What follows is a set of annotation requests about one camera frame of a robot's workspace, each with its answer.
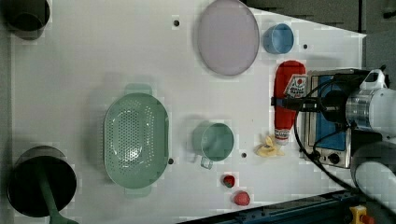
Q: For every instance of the red strawberry toy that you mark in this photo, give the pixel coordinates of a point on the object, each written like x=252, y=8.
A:
x=228, y=181

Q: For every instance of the green oval strainer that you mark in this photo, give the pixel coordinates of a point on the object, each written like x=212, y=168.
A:
x=136, y=132

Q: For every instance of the black pot with green ladle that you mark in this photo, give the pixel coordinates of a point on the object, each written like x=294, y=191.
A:
x=33, y=167

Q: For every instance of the peeled banana toy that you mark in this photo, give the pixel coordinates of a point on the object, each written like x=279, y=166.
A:
x=269, y=148

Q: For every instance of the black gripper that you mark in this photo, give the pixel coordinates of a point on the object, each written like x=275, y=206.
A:
x=332, y=106

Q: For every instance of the pink strawberry toy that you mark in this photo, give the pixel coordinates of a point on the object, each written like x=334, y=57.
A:
x=241, y=198

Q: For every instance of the green mug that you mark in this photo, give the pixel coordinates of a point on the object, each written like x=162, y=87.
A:
x=213, y=142

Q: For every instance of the silver toaster oven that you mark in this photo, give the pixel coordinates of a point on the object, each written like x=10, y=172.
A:
x=322, y=138

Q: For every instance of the grey round plate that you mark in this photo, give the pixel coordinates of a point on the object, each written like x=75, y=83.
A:
x=228, y=37

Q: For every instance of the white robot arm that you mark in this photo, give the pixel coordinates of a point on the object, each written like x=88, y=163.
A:
x=366, y=105

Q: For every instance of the yellow emergency stop button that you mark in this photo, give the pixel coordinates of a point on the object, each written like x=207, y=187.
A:
x=359, y=215

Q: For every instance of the blue cup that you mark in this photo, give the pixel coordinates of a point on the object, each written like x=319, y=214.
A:
x=278, y=39

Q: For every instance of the red ketchup bottle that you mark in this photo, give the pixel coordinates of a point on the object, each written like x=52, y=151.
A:
x=289, y=84

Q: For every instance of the green ladle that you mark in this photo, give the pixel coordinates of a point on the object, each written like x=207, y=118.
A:
x=55, y=217

